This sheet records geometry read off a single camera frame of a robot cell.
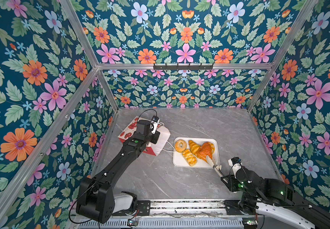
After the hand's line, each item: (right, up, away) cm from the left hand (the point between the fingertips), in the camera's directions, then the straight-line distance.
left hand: (157, 127), depth 82 cm
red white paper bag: (-3, -15, +11) cm, 19 cm away
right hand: (+33, -26, -12) cm, 44 cm away
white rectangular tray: (+13, -22, +8) cm, 27 cm away
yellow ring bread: (+12, -14, +11) cm, 22 cm away
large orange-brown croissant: (+30, -13, +4) cm, 33 cm away
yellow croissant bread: (+23, -14, +10) cm, 29 cm away
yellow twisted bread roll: (+20, -20, +5) cm, 28 cm away
